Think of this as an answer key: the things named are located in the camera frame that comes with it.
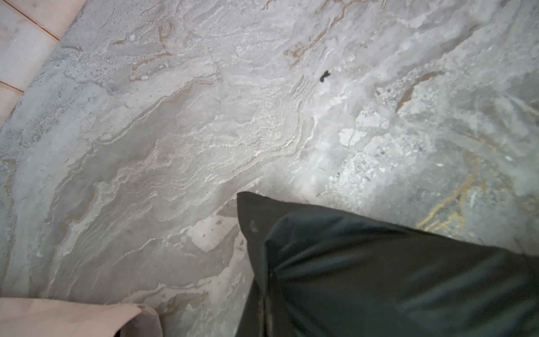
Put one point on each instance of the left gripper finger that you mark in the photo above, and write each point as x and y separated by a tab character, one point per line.
252	322

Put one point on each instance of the black umbrella sleeve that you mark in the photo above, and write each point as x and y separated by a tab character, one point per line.
327	272

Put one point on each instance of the small pink umbrella sleeve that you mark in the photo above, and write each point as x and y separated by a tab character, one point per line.
45	317

